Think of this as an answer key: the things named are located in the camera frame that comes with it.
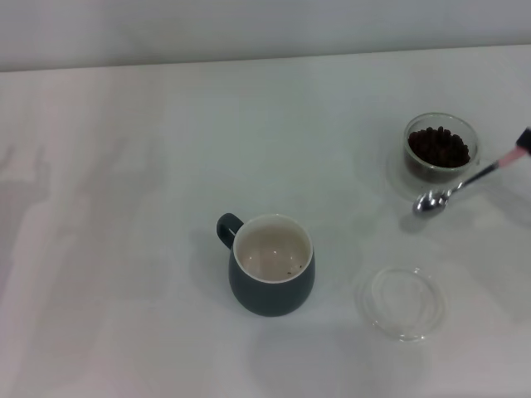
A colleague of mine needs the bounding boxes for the pile of coffee beans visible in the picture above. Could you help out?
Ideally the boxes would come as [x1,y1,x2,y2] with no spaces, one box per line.
[407,125,472,169]

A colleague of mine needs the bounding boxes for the pink handled metal spoon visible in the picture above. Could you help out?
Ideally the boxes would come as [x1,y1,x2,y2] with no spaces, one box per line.
[412,148,523,217]

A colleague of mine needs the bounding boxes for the clear glass cup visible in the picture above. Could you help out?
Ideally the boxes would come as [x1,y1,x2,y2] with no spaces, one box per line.
[402,111,501,192]

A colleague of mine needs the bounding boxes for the dark green ceramic mug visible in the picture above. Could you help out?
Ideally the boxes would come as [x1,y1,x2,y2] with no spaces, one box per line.
[215,212,316,318]

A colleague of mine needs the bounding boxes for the clear glass saucer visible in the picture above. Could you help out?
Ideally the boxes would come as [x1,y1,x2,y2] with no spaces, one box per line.
[385,140,494,206]
[356,266,450,343]

